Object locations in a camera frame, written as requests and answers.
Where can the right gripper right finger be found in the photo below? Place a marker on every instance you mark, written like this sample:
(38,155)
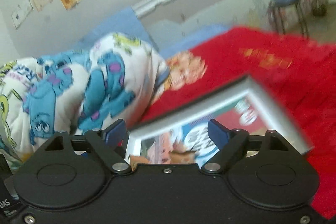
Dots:
(232,145)

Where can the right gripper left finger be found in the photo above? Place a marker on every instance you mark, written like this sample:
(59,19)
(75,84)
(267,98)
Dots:
(108,145)

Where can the blue round stool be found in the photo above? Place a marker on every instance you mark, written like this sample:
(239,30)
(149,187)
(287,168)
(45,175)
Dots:
(280,12)

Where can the chinese history textbook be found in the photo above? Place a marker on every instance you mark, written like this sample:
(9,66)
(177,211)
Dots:
(153,147)

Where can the black shallow cardboard box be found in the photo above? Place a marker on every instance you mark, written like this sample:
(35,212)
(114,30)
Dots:
(271,113)

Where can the brown patterned ball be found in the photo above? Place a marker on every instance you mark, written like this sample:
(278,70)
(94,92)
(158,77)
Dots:
(319,8)

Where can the monster cartoon comforter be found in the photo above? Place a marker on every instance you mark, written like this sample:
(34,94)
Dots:
(76,91)

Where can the blue pillow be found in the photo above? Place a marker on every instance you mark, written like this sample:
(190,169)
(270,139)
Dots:
(169,40)

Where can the red bear print blanket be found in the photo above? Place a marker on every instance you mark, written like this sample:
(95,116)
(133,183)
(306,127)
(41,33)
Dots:
(298,73)

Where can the brown triangular snack packet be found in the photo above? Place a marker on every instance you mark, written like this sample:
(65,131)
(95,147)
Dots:
(182,157)

